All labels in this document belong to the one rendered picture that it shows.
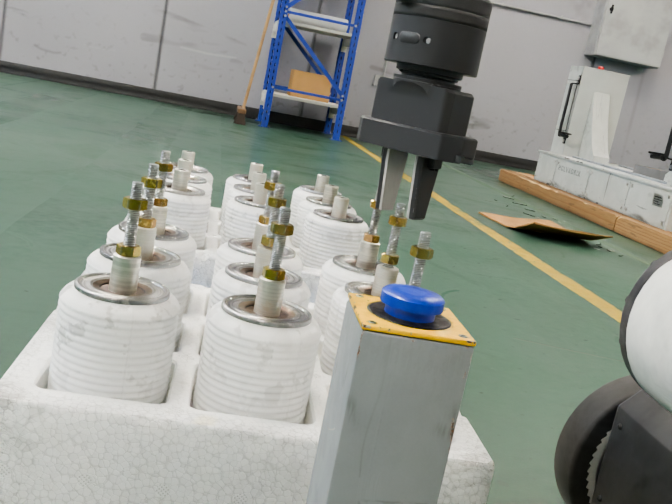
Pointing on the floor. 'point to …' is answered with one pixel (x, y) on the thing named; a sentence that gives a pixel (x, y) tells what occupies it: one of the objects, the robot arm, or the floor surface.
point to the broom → (252, 74)
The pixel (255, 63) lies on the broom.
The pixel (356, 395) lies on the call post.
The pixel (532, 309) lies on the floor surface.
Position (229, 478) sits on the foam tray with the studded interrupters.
